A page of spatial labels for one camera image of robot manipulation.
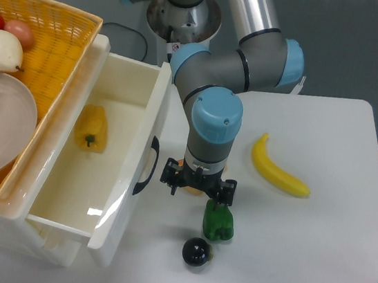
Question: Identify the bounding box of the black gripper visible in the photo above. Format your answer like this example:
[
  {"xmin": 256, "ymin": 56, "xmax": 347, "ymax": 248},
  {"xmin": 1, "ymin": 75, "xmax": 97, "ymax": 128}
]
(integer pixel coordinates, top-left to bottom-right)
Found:
[{"xmin": 160, "ymin": 158, "xmax": 237, "ymax": 210}]

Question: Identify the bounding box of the white top drawer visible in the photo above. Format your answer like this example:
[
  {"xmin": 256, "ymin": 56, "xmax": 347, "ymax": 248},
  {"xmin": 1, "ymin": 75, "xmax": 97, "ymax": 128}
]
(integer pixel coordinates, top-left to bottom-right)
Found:
[{"xmin": 29, "ymin": 54, "xmax": 171, "ymax": 262}]

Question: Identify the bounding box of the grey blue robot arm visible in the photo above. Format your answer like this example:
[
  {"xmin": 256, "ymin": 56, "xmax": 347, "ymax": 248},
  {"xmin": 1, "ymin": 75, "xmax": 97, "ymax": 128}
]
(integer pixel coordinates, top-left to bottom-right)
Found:
[{"xmin": 120, "ymin": 0, "xmax": 305, "ymax": 206}]

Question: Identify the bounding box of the white drawer cabinet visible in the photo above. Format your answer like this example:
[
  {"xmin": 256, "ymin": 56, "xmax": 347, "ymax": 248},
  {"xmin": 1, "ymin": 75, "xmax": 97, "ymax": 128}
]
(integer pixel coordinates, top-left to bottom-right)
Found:
[{"xmin": 0, "ymin": 36, "xmax": 113, "ymax": 264}]

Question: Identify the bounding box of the toy bread pastry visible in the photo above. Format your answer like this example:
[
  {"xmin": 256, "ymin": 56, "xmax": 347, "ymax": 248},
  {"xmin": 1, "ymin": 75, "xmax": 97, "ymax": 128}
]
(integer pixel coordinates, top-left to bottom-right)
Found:
[{"xmin": 176, "ymin": 158, "xmax": 218, "ymax": 199}]

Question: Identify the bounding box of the green bell pepper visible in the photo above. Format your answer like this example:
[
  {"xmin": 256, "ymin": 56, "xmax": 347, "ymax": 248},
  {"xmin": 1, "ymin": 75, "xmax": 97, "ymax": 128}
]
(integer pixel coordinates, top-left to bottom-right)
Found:
[{"xmin": 202, "ymin": 199, "xmax": 234, "ymax": 241}]

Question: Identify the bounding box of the dark purple mangosteen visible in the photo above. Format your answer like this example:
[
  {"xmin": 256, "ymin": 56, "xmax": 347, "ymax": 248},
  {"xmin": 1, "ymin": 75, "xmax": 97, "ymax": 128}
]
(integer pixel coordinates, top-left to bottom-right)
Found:
[{"xmin": 182, "ymin": 237, "xmax": 213, "ymax": 267}]

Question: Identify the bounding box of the yellow banana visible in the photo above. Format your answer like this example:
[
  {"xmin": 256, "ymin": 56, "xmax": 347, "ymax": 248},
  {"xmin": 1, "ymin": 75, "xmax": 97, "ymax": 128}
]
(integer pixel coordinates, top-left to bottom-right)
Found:
[{"xmin": 251, "ymin": 133, "xmax": 311, "ymax": 198}]

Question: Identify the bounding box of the yellow bell pepper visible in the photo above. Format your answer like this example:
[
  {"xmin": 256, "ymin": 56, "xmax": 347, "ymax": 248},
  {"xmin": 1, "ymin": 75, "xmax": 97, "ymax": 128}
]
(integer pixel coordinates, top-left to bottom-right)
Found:
[{"xmin": 73, "ymin": 104, "xmax": 108, "ymax": 154}]

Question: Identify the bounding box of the yellow wicker basket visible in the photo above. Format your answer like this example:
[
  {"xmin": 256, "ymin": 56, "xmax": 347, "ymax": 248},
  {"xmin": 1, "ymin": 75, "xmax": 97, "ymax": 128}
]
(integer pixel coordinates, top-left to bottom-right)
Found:
[{"xmin": 0, "ymin": 0, "xmax": 103, "ymax": 198}]

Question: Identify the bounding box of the pink peach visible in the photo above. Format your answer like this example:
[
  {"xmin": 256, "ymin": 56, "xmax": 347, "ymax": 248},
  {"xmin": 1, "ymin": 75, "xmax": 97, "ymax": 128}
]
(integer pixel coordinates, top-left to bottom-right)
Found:
[{"xmin": 4, "ymin": 19, "xmax": 35, "ymax": 50}]

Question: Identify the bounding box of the black cable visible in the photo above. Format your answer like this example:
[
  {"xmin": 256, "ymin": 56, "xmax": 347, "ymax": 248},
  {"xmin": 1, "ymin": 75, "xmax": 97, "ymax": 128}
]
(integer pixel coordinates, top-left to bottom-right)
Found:
[{"xmin": 97, "ymin": 21, "xmax": 152, "ymax": 63}]

